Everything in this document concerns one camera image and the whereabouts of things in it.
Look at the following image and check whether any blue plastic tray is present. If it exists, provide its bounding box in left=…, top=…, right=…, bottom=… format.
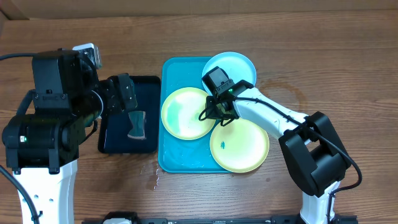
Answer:
left=158, top=57, right=227, bottom=174

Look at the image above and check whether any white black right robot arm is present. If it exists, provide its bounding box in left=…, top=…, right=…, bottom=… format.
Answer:
left=200, top=67, right=354, bottom=223

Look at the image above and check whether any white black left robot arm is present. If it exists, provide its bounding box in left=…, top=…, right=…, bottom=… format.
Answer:
left=1, top=46, right=137, bottom=223

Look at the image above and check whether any green scrubbing sponge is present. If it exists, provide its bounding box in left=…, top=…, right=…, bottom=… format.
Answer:
left=127, top=111, right=146, bottom=140

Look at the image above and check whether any black plastic tray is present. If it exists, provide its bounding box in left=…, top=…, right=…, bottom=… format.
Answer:
left=98, top=76, right=161, bottom=154

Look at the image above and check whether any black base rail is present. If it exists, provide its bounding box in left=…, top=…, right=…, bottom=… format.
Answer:
left=81, top=215, right=358, bottom=224

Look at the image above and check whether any light blue plate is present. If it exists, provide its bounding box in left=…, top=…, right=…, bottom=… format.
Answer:
left=202, top=52, right=257, bottom=85

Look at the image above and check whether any yellow plate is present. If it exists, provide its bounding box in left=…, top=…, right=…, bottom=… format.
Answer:
left=210, top=119, right=270, bottom=173
left=161, top=87, right=215, bottom=140

